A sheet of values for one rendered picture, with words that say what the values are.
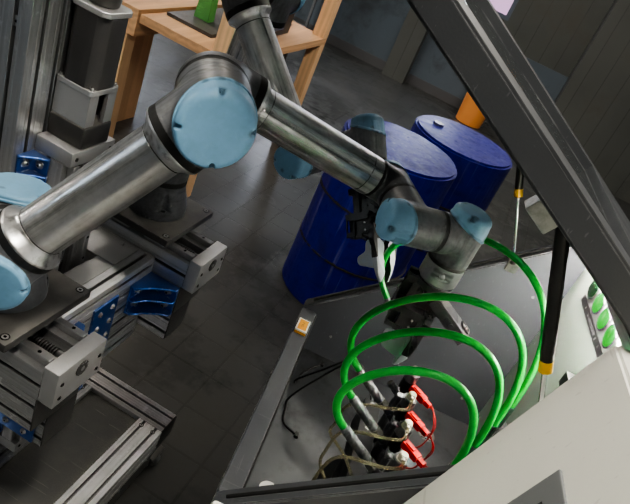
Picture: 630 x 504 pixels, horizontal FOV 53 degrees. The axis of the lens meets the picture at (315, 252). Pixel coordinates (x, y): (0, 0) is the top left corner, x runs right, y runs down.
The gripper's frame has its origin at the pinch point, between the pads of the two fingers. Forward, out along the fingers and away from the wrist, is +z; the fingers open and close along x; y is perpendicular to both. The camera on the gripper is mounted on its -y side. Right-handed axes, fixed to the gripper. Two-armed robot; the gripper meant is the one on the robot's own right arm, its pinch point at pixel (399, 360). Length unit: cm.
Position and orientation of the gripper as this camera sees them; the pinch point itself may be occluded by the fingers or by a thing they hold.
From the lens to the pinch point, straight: 130.1
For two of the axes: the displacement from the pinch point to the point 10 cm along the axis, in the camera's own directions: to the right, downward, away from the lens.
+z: -3.6, 7.9, 4.9
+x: -2.2, 4.4, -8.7
